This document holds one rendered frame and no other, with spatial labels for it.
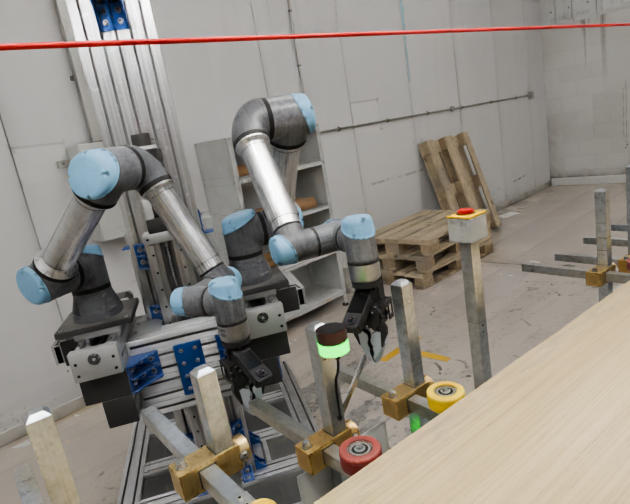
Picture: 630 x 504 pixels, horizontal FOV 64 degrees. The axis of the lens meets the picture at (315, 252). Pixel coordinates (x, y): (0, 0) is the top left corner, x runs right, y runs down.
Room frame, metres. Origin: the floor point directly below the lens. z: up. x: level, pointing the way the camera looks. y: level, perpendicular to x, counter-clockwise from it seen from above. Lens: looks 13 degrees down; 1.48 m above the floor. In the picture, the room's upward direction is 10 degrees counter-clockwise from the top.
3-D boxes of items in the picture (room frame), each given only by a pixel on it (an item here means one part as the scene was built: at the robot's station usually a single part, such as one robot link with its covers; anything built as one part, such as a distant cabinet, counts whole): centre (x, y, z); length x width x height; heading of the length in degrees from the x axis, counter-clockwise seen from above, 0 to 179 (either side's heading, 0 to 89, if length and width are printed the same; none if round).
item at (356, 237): (1.15, -0.11, 1.22); 0.09 x 0.08 x 0.11; 22
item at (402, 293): (1.09, -0.18, 0.89); 0.04 x 0.04 x 0.48; 35
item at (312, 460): (0.93, 0.04, 0.85); 0.14 x 0.06 x 0.05; 125
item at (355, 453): (0.82, -0.02, 0.85); 0.08 x 0.08 x 0.11
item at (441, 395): (0.96, -0.22, 0.85); 0.08 x 0.08 x 0.11
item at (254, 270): (1.65, 0.23, 1.09); 0.15 x 0.15 x 0.10
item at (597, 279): (1.66, -0.98, 0.84); 0.14 x 0.06 x 0.05; 125
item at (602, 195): (1.67, -1.00, 0.90); 0.04 x 0.04 x 0.48; 35
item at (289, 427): (0.98, 0.09, 0.84); 0.43 x 0.03 x 0.04; 35
